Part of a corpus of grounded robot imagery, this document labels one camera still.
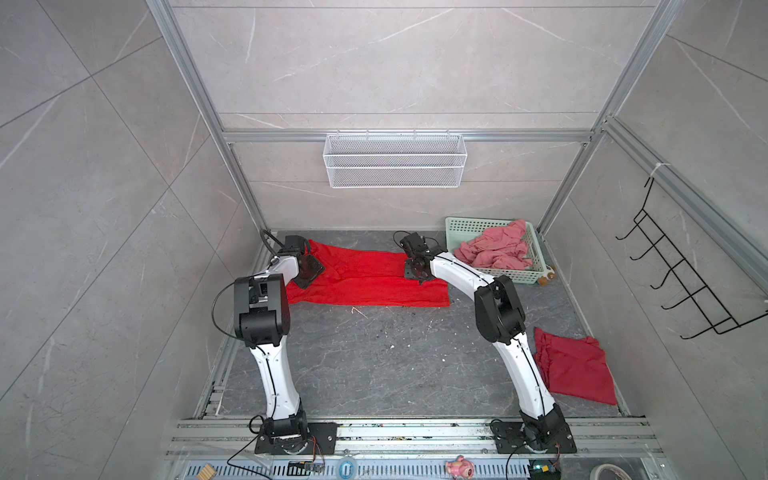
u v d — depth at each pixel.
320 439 0.73
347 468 0.70
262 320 0.57
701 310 0.62
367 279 1.06
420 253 0.81
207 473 0.68
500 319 0.62
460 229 1.18
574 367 0.82
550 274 1.04
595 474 0.68
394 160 1.01
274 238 0.92
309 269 0.95
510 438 0.73
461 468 0.67
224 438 0.75
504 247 1.10
